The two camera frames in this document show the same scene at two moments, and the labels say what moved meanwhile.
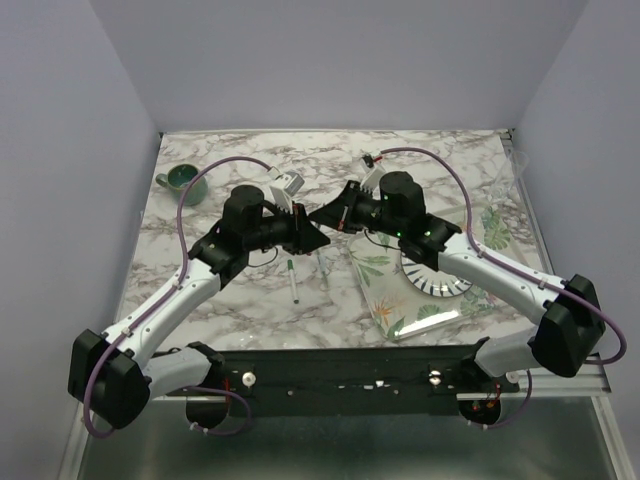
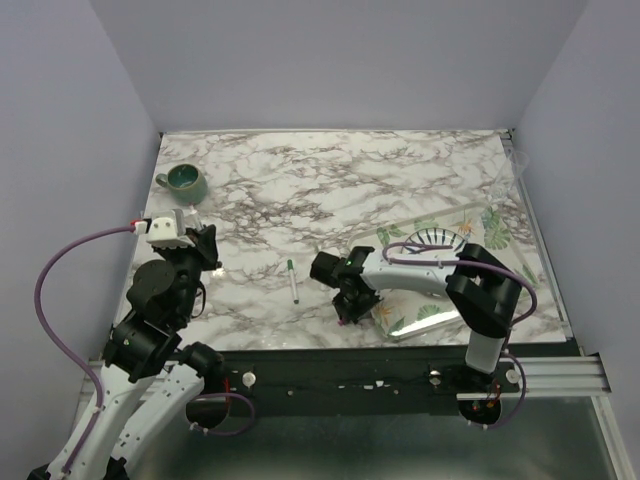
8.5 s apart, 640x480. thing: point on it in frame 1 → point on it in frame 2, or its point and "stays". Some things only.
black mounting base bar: (351, 383) stays
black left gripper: (302, 232) → (205, 239)
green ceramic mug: (179, 178) stays
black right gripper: (333, 213) → (348, 313)
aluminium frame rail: (545, 381) stays
